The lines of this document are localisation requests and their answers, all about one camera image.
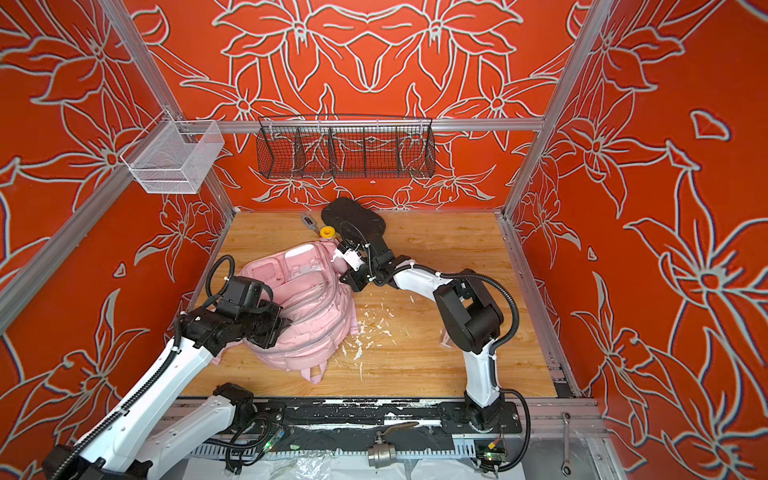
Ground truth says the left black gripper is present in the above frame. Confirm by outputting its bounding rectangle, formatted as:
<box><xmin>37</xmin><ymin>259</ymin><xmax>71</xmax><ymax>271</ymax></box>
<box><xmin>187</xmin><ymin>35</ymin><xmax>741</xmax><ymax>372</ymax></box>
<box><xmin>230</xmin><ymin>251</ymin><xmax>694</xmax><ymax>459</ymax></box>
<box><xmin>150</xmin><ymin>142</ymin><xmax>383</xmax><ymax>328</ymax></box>
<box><xmin>242</xmin><ymin>296</ymin><xmax>296</xmax><ymax>345</ymax></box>

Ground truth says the pink student backpack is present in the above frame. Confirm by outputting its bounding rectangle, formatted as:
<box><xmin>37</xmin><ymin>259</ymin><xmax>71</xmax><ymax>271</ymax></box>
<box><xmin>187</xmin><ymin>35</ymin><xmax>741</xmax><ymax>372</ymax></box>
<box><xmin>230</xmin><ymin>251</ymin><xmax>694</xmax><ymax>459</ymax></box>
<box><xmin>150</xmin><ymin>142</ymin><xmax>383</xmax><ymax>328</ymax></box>
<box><xmin>240</xmin><ymin>240</ymin><xmax>359</xmax><ymax>384</ymax></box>

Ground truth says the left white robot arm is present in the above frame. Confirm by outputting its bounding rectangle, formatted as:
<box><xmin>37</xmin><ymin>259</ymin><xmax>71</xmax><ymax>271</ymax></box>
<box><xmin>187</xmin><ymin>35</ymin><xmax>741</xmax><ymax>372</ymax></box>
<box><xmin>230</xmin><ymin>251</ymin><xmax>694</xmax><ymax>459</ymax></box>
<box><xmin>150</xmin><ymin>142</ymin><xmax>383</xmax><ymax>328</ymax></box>
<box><xmin>43</xmin><ymin>273</ymin><xmax>285</xmax><ymax>479</ymax></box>

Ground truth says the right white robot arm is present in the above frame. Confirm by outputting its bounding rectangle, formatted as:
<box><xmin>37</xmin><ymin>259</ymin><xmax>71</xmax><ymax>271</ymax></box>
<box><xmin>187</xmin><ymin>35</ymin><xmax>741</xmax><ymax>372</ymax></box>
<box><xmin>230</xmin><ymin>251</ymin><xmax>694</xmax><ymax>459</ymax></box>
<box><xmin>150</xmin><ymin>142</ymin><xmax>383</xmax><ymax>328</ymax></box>
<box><xmin>335</xmin><ymin>221</ymin><xmax>520</xmax><ymax>432</ymax></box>

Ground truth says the yellow tape roll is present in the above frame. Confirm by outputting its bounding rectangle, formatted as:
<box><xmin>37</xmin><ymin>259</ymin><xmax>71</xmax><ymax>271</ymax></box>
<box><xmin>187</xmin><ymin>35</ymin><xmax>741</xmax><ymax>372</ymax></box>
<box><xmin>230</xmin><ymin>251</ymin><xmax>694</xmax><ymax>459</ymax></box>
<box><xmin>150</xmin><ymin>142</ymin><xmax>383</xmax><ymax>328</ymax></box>
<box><xmin>320</xmin><ymin>226</ymin><xmax>336</xmax><ymax>239</ymax></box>

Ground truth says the black pencil case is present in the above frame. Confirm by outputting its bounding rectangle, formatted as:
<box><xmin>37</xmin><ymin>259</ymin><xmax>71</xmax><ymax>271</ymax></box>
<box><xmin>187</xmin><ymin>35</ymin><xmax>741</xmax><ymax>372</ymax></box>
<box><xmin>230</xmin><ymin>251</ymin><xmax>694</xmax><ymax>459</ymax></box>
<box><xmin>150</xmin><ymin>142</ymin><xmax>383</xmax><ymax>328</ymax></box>
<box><xmin>321</xmin><ymin>197</ymin><xmax>386</xmax><ymax>240</ymax></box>

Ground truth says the metal ball valve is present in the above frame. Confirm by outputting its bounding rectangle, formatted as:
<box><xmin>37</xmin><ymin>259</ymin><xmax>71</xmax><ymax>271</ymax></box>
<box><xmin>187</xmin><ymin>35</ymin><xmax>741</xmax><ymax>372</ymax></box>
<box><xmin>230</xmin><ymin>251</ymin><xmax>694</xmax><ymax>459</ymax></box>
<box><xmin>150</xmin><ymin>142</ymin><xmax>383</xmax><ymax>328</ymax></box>
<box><xmin>367</xmin><ymin>421</ymin><xmax>419</xmax><ymax>469</ymax></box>

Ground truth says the silver wrench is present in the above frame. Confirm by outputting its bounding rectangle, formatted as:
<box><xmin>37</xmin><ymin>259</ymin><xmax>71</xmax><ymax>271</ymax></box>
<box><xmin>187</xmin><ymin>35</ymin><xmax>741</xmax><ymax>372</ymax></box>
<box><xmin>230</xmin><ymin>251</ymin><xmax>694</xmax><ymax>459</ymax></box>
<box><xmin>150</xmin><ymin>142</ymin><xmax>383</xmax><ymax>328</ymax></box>
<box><xmin>560</xmin><ymin>412</ymin><xmax>572</xmax><ymax>477</ymax></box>

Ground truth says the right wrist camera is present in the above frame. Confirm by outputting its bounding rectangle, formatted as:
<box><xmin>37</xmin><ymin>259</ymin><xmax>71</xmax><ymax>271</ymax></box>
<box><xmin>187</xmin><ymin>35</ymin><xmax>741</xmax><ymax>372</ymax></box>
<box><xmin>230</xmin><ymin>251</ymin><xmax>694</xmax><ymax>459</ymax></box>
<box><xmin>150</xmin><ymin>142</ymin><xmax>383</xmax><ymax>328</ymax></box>
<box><xmin>332</xmin><ymin>245</ymin><xmax>367</xmax><ymax>272</ymax></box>

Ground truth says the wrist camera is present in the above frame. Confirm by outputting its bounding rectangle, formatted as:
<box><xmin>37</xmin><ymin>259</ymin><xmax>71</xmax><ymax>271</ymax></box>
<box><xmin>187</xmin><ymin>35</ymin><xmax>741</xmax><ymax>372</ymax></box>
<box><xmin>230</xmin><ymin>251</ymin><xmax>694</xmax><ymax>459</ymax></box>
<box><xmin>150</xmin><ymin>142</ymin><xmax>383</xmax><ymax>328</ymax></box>
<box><xmin>215</xmin><ymin>276</ymin><xmax>274</xmax><ymax>319</ymax></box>
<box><xmin>332</xmin><ymin>245</ymin><xmax>367</xmax><ymax>272</ymax></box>

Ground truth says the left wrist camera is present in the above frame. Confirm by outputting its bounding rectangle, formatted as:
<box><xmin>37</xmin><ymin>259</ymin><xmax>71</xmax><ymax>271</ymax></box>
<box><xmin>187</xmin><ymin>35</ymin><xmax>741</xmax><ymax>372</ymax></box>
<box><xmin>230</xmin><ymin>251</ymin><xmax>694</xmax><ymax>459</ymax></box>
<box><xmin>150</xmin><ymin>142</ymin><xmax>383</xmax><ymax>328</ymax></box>
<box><xmin>215</xmin><ymin>276</ymin><xmax>274</xmax><ymax>319</ymax></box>

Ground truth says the black wire wall basket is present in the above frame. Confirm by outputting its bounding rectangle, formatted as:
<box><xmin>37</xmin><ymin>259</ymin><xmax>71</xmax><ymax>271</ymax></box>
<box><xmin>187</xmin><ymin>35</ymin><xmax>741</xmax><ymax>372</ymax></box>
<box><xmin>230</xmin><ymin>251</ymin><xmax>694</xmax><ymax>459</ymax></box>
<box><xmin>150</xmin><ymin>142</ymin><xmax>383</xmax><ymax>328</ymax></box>
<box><xmin>255</xmin><ymin>115</ymin><xmax>437</xmax><ymax>180</ymax></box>

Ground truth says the white cable duct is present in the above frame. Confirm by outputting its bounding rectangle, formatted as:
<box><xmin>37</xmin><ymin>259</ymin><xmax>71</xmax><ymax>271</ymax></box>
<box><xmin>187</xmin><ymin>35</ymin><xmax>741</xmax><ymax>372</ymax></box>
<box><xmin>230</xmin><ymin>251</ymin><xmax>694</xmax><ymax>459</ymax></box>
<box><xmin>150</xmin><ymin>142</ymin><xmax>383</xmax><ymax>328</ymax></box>
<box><xmin>186</xmin><ymin>438</ymin><xmax>477</xmax><ymax>461</ymax></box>

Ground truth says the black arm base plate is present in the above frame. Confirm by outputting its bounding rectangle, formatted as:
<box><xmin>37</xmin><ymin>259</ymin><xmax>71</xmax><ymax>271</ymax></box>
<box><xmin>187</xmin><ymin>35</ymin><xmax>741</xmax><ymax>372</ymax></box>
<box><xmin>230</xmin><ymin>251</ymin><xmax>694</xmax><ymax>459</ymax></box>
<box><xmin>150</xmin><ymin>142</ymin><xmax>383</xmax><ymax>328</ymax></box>
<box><xmin>254</xmin><ymin>397</ymin><xmax>523</xmax><ymax>434</ymax></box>

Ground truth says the white wire wall basket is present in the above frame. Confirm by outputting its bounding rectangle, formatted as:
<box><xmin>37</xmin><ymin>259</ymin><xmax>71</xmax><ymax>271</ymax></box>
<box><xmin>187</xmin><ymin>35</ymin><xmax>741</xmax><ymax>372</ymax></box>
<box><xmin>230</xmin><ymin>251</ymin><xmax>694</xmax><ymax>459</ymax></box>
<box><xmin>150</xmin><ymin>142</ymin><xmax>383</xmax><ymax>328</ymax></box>
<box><xmin>118</xmin><ymin>109</ymin><xmax>225</xmax><ymax>195</ymax></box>

